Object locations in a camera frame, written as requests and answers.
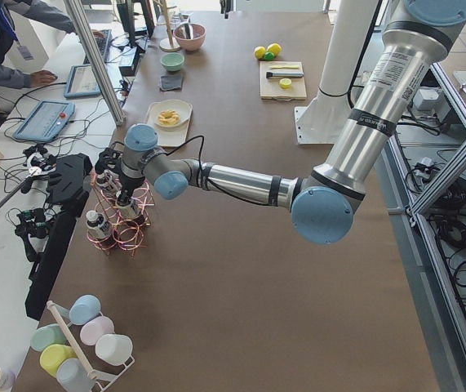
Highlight light blue cup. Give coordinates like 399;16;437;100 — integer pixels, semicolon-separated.
69;294;101;325

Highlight tea bottle rack back right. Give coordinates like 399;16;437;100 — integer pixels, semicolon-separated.
95;171;119;197

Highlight whole lemon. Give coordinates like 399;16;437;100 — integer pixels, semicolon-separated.
254;46;267;60
267;42;282;56

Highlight half lemon slice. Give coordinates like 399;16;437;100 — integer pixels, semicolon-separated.
279;78;292;89

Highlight copper wire bottle rack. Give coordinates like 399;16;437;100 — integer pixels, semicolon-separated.
85;171;155;253

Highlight mint green cup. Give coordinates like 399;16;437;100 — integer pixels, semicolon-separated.
30;323;67;352

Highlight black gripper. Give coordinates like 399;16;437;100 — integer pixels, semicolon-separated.
117;189;132;206

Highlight blue teach pendant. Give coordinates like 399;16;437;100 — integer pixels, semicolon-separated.
64;65;101;99
13;100;75;143

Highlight green lime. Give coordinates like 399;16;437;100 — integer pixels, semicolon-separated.
263;51;276;61

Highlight pink ice bowl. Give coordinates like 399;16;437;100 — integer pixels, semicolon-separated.
173;22;206;51

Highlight metal ice scoop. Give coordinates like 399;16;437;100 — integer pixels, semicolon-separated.
180;22;194;40

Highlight yellow plastic knife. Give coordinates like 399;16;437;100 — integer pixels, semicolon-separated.
269;64;300;69

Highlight light green bowl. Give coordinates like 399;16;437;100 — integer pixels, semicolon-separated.
160;52;185;72

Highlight wooden mug tree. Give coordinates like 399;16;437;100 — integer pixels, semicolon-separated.
155;0;173;38

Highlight tea bottle rack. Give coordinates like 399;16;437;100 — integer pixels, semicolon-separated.
86;210;113;241
95;171;119;197

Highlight tea bottle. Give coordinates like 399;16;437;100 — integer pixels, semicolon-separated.
116;197;140;221

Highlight yellow cup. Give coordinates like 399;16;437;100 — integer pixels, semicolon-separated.
39;344;77;377

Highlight white wire cup rack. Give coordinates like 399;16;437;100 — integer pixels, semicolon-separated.
46;301;135;391

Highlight pink cup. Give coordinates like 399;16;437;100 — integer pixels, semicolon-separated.
80;315;114;346

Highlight steel muddler black tip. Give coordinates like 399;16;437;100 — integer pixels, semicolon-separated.
265;70;304;79

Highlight wooden cutting board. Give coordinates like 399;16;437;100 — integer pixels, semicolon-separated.
260;60;307;100

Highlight grey folded cloth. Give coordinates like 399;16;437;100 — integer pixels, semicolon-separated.
159;73;184;91

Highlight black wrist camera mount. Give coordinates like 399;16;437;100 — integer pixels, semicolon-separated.
95;147;122;175

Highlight tea bottle rack back left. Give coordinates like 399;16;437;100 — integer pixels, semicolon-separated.
86;210;113;241

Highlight white round plate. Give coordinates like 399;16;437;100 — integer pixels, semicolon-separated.
150;100;193;129

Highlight blue teach pendant near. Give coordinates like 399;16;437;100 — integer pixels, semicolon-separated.
13;100;75;143

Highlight blue teach pendant far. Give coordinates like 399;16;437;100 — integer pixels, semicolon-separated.
64;65;101;99

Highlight aluminium frame post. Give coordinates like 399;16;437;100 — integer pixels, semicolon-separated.
64;0;125;126

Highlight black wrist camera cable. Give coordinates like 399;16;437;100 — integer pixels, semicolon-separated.
161;135;207;169

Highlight white cup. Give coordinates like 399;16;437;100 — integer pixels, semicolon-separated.
95;333;133;366

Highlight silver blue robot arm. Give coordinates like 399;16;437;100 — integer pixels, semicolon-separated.
118;1;466;244

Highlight whole lemon upper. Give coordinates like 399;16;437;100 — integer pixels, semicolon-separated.
267;42;282;56

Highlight whole lemon lower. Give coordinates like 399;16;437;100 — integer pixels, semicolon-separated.
254;46;267;60

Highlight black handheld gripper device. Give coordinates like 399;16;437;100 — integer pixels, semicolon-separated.
15;207;54;263

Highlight round wooden stand base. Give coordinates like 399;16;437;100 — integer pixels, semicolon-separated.
159;38;180;52

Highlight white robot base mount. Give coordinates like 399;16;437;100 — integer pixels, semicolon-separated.
295;0;382;145

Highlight glazed twisted donut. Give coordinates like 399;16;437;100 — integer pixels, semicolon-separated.
157;109;180;127

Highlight grey blue cup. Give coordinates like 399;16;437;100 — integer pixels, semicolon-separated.
56;358;95;392

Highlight white rectangular serving tray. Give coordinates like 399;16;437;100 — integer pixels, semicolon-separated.
145;102;192;147

